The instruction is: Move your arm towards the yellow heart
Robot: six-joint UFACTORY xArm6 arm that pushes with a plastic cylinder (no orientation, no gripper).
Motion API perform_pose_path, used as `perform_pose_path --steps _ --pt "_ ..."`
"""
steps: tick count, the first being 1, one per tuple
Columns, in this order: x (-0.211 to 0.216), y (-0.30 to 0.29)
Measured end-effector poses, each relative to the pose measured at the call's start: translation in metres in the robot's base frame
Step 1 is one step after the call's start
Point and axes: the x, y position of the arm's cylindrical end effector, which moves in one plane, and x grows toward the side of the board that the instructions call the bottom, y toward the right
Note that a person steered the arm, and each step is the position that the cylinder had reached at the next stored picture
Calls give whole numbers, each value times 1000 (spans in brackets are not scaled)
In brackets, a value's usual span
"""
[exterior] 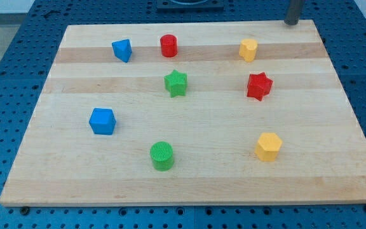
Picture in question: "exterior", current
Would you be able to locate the yellow heart block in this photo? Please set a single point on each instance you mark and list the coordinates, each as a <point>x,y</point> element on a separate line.
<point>248,49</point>

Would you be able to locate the green star block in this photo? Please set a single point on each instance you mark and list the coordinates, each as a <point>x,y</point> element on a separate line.
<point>176,83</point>

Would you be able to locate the green cylinder block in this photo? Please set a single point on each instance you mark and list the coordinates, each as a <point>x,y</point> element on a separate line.
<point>161,154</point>

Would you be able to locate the wooden board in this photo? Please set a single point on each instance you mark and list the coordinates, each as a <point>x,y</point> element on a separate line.
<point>213,129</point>

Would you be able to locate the red cylinder block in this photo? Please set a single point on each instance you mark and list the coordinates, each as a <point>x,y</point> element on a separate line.
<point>169,46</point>

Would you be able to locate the blue cube block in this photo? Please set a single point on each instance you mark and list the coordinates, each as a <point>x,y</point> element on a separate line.
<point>102,121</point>

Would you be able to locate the red star block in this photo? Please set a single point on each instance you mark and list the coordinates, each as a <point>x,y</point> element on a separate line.
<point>258,86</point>

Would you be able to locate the blue triangular prism block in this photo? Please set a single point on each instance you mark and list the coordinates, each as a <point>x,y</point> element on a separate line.
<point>122,49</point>

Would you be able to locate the yellow hexagon block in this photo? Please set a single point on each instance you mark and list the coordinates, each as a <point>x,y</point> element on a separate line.
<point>268,146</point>

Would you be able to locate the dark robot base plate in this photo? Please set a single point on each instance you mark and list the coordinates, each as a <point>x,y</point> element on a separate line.
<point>189,5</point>

